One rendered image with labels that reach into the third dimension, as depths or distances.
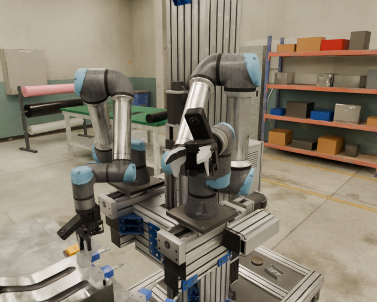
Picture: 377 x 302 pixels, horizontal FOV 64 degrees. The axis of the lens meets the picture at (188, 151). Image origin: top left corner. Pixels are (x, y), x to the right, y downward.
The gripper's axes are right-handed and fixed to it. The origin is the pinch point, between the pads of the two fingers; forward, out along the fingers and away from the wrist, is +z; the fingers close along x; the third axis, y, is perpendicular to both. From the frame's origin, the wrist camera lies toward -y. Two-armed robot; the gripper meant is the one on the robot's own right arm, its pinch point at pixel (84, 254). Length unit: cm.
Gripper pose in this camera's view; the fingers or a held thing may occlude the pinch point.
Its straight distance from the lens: 131.6
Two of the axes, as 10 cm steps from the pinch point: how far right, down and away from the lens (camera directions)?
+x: -6.9, -2.0, 7.0
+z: 0.0, 9.6, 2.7
